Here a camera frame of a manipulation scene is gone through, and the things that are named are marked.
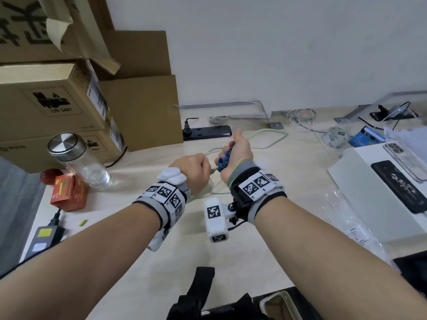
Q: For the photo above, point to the person's right hand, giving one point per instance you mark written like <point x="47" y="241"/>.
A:
<point x="241" y="153"/>

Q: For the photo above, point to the person's left hand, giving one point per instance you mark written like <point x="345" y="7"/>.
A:
<point x="191" y="171"/>

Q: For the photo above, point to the person's left fingers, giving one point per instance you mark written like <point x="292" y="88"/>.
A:
<point x="206" y="169"/>

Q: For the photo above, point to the person's right thumb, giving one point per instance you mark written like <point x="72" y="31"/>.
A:
<point x="239" y="135"/>

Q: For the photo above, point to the person's left forearm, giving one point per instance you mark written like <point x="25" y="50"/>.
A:
<point x="76" y="259"/>

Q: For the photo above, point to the person's right forearm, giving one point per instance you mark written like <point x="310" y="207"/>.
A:
<point x="333" y="259"/>

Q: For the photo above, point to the black power strip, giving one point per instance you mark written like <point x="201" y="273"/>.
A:
<point x="213" y="131"/>

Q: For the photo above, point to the silver metal monitor stand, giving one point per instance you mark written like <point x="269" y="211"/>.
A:
<point x="370" y="104"/>
<point x="247" y="108"/>

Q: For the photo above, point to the grey left wristband with markers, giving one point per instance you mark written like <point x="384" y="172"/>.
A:
<point x="166" y="196"/>

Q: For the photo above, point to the grey wristband with markers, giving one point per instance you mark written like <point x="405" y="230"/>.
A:
<point x="255" y="188"/>
<point x="166" y="196"/>

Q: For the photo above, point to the black power plug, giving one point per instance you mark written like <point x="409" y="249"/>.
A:
<point x="187" y="124"/>

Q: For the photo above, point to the grey right wristband with markers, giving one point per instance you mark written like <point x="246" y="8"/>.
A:
<point x="255" y="188"/>

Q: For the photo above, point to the flat brown cardboard sheets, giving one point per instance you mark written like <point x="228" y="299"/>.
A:
<point x="143" y="96"/>

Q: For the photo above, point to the round clear plastic container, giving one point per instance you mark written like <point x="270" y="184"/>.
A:
<point x="336" y="137"/>

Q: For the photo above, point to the blue small box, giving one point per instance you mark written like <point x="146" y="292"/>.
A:
<point x="365" y="136"/>

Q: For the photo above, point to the glass bottle with steel lid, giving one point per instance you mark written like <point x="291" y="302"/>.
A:
<point x="78" y="156"/>

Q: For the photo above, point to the white flat box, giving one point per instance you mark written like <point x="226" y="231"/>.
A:
<point x="360" y="193"/>

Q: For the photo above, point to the small yellow green scrap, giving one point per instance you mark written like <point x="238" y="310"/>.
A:
<point x="82" y="222"/>

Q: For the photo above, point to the small red orange box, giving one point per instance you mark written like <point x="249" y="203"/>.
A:
<point x="68" y="193"/>

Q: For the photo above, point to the clear plastic bag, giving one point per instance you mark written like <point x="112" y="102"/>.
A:
<point x="357" y="226"/>

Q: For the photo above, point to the black phone stand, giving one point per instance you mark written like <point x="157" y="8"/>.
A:
<point x="388" y="113"/>

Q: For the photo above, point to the red round fruit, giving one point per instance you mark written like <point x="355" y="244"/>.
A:
<point x="50" y="176"/>

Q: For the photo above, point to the smartphone in clear case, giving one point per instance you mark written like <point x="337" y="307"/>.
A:
<point x="405" y="159"/>

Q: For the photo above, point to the black smartphone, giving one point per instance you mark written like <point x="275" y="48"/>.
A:
<point x="400" y="186"/>

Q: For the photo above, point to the white paper sheets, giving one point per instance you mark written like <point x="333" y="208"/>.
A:
<point x="408" y="133"/>

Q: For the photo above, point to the black power adapter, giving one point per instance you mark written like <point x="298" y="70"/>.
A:
<point x="43" y="236"/>

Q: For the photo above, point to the cardboard box with black print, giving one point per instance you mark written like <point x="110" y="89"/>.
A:
<point x="43" y="96"/>

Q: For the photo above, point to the black flat object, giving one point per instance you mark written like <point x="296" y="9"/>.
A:
<point x="412" y="269"/>

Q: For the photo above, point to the large open cardboard box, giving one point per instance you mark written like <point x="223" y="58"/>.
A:
<point x="36" y="29"/>

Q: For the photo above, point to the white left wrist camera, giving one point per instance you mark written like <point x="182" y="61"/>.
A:
<point x="171" y="176"/>

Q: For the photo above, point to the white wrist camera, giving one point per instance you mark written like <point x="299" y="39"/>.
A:
<point x="171" y="176"/>
<point x="216" y="219"/>

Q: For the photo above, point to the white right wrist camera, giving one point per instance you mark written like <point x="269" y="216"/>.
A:
<point x="216" y="219"/>

